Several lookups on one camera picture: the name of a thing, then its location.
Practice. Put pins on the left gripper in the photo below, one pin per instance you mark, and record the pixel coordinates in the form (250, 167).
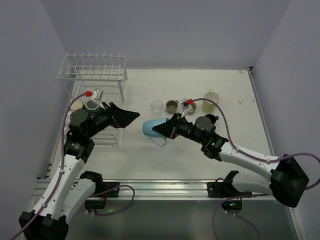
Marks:
(113, 116)

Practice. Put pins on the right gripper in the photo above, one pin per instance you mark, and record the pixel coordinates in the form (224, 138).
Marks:
(175, 127)

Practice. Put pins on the olive green mug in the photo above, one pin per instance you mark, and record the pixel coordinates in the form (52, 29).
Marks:
(171, 106)

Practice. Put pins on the dark green mug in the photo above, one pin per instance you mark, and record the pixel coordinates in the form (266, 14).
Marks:
(91, 105)

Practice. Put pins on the navy patterned cup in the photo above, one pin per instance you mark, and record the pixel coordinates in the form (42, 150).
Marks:
(212, 118)

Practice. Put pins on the clear drinking glass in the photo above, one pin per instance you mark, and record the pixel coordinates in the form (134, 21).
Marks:
(157, 107)

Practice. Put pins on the white wire dish rack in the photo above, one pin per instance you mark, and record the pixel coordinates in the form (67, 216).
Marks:
(81, 72)

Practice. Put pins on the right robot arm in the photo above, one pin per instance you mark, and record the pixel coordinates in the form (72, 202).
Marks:
(281, 177)

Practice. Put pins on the yellow green mug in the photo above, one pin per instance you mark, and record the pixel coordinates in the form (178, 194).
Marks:
(207, 105)

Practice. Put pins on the speckled beige bowl cup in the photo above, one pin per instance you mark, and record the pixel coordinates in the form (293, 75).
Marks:
(192, 109)

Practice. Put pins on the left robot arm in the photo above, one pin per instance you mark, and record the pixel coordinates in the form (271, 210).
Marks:
(52, 214)

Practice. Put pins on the aluminium mounting rail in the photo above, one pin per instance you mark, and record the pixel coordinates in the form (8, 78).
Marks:
(190, 189)

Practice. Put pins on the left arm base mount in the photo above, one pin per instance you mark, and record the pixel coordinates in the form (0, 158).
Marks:
(99, 200)

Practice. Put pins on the cream white cup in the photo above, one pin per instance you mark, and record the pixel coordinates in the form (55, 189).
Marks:
(77, 105)

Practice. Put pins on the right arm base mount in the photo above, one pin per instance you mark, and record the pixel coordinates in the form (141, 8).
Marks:
(223, 188)

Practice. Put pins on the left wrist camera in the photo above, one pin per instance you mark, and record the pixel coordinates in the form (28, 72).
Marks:
(97, 96)

